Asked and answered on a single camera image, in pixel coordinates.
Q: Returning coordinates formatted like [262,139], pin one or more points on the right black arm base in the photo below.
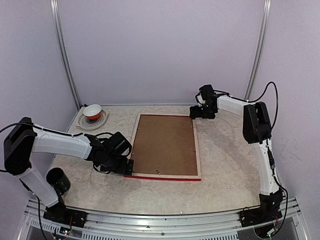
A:
[268,210]

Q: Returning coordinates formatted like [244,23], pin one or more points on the aluminium front rail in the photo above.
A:
[224,225]

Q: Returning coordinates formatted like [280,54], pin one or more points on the brown cardboard backing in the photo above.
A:
[165,145]

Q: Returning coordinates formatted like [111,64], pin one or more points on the right aluminium post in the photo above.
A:
[262,34]

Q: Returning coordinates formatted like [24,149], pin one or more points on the orange white bowl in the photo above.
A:
[92,112]

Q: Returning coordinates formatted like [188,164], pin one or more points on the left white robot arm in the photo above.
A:
[108,152]

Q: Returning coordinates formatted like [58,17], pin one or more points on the grey round plate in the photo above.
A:
[90,125]

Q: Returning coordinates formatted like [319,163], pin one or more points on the black cylindrical cup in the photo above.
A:
[58,180]

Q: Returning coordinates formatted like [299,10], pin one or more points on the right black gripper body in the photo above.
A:
[207,112]

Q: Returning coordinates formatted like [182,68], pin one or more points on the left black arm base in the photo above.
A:
[59,213]

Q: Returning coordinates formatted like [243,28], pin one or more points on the aluminium post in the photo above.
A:
[262,34]
[54,5]

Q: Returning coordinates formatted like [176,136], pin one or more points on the wooden red picture frame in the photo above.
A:
[197,162]

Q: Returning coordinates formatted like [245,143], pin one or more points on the left aluminium post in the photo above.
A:
[54,5]

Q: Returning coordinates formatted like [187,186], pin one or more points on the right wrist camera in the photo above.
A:
[206,95]

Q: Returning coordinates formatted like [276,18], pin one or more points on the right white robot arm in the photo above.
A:
[256,130]

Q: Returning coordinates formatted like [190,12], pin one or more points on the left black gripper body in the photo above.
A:
[111,165]

